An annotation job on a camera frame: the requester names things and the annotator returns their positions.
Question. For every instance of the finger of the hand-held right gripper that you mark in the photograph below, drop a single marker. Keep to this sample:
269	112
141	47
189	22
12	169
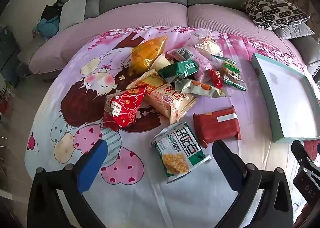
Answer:
301	153

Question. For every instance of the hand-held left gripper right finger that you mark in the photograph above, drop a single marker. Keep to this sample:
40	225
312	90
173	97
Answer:
227	165

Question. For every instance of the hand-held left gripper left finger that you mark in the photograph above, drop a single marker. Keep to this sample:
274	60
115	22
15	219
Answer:
93	165

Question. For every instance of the dark red snack packet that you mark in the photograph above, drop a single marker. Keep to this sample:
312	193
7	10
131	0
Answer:
217	125

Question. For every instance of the green white cracker packet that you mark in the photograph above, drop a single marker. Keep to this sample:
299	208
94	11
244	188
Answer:
177	148

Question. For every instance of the teal cardboard box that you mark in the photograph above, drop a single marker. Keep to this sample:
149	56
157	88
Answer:
287	98

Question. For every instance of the red flower snack bag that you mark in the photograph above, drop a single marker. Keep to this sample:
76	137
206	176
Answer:
125	107

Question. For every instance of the green white orange packet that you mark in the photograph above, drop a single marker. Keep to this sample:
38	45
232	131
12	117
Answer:
200	87

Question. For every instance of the beige cracker packet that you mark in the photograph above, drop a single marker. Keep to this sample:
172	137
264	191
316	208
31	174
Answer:
171	101

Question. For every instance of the small red candy packet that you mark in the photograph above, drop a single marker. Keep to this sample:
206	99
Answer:
216	77

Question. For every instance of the pink snack packet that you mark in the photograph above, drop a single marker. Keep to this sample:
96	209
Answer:
203	70

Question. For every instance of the green snack packet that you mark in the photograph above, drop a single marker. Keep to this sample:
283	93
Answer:
179	69

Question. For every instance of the orange snack bag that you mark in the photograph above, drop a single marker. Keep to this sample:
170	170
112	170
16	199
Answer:
147	52

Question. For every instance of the printed cartoon blanket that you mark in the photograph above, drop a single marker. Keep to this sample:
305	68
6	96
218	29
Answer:
82	108

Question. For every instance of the green candy packet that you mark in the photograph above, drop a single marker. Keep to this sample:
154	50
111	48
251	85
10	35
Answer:
230	67
235	82

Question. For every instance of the yellow snack packet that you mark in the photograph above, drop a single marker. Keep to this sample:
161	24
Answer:
153	81

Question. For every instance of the clear bun packet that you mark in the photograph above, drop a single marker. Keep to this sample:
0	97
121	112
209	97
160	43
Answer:
209	45

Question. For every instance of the white jelly cup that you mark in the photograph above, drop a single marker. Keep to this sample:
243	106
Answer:
162	62

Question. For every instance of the dark grey cabinet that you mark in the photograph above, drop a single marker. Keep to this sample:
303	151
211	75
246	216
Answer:
8	50

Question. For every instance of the black white patterned pillow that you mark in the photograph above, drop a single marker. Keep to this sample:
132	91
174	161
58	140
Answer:
273	10

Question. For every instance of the blue cloth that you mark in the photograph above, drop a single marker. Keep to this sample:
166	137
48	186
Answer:
47	26

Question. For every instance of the light grey pillow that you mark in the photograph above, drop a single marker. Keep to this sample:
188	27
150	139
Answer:
73	10

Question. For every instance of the pink sofa cover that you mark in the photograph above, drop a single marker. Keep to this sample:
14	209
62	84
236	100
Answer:
150	16

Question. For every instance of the black bag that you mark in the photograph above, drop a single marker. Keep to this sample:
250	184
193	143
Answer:
51	10

